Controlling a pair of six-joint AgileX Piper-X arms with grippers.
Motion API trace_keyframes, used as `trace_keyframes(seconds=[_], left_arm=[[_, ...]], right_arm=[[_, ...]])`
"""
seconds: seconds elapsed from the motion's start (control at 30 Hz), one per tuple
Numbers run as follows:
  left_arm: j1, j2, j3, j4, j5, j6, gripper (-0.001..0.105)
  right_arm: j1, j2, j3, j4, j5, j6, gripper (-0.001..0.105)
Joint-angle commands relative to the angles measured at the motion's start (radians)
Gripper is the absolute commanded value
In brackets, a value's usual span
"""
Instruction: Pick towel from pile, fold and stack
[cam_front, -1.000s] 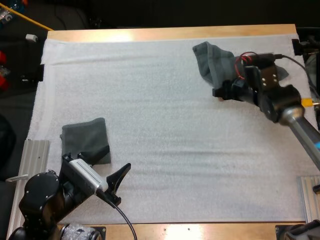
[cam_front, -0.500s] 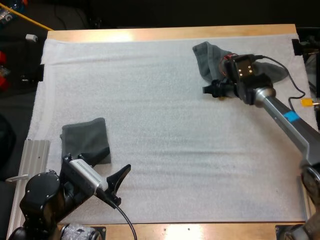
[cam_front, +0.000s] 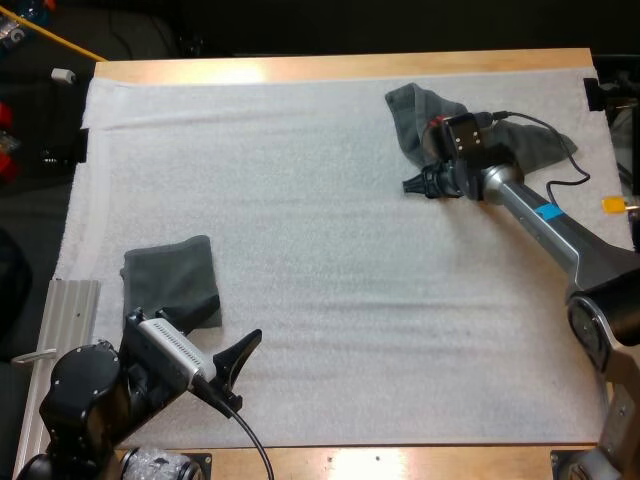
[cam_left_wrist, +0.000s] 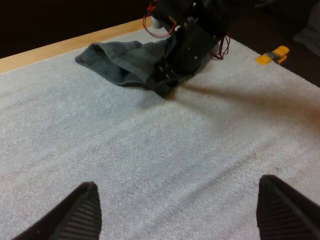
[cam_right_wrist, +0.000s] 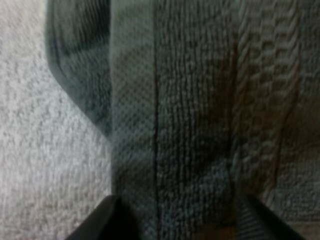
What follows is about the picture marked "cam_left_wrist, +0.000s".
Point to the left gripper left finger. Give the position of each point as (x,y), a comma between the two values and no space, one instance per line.
(80,215)

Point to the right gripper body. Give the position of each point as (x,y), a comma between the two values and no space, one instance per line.
(192,45)

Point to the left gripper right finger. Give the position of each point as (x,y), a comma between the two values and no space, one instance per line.
(282,212)

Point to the grey-green towel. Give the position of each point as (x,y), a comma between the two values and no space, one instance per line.
(112,60)

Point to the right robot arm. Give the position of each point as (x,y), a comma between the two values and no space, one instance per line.
(200,10)

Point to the orange clamp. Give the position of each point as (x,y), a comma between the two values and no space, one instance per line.
(266,59)

